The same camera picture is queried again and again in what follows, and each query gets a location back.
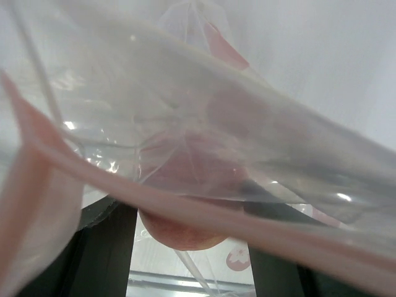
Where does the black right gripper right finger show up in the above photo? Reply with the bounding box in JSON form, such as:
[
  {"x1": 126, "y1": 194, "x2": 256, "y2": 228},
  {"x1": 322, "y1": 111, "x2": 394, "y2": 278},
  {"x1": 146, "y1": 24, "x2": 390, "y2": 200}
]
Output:
[{"x1": 247, "y1": 241, "x2": 396, "y2": 297}]

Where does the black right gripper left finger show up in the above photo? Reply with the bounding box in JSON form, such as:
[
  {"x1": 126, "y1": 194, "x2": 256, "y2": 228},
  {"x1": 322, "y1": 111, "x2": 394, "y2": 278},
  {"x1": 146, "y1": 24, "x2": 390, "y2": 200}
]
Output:
[{"x1": 18, "y1": 197, "x2": 137, "y2": 296}]

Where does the red fake strawberry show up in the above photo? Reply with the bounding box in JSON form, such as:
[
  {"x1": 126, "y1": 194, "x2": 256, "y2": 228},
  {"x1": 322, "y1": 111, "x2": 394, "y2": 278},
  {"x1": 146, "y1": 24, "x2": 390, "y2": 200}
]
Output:
[{"x1": 139, "y1": 120, "x2": 248, "y2": 251}]

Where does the clear zip top bag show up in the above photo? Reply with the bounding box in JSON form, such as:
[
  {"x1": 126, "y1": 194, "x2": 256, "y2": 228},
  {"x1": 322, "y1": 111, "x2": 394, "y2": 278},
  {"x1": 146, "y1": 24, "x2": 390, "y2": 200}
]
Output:
[{"x1": 1, "y1": 1, "x2": 395, "y2": 296}]

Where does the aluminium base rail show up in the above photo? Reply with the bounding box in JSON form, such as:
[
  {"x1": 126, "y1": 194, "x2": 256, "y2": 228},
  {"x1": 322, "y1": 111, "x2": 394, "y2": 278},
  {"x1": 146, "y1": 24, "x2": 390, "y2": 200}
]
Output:
[{"x1": 126, "y1": 270, "x2": 256, "y2": 297}]

